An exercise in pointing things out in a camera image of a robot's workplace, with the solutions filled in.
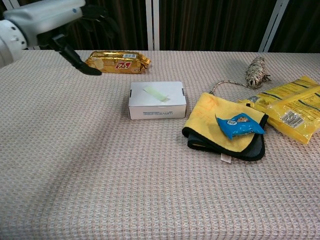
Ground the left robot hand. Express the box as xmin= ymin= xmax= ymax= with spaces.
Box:
xmin=3 ymin=0 xmax=120 ymax=76

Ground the white cardboard box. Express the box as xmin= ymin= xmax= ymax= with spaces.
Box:
xmin=128 ymin=81 xmax=187 ymax=121

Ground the gold biscuit packet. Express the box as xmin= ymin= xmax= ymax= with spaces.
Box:
xmin=84 ymin=50 xmax=152 ymax=75

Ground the dark pleated curtain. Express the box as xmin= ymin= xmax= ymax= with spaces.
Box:
xmin=0 ymin=0 xmax=320 ymax=53

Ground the yellow towel with black edge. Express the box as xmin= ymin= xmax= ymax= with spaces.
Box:
xmin=181 ymin=91 xmax=270 ymax=161

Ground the beige waffle tablecloth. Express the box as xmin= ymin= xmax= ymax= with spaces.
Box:
xmin=0 ymin=49 xmax=320 ymax=240

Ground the bundle of braided twine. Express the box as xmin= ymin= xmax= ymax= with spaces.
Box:
xmin=211 ymin=56 xmax=273 ymax=96

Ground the blue snack packet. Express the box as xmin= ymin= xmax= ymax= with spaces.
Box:
xmin=215 ymin=112 xmax=266 ymax=138

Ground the yellow snack bag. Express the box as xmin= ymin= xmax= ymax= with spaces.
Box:
xmin=266 ymin=86 xmax=320 ymax=146
xmin=236 ymin=75 xmax=320 ymax=118

